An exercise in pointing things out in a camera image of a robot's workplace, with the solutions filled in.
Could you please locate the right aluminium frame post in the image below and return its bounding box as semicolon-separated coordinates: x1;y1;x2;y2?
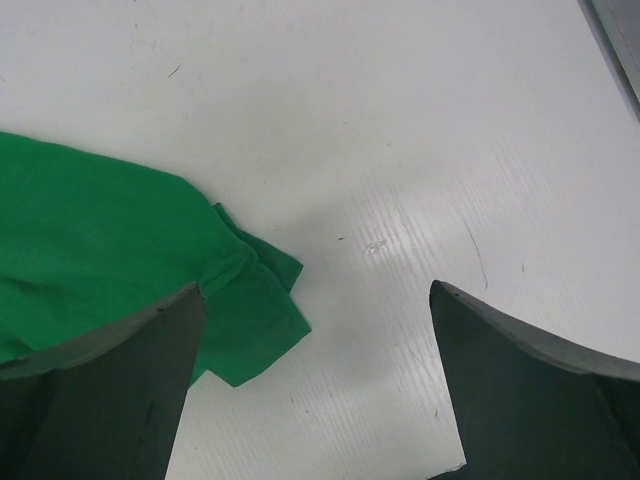
580;0;639;117

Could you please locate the green t shirt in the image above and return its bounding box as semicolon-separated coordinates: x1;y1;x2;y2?
1;133;311;387

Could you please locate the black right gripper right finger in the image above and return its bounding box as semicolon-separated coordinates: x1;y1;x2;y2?
429;281;639;479

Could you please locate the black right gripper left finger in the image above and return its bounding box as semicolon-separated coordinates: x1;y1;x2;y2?
1;283;207;479

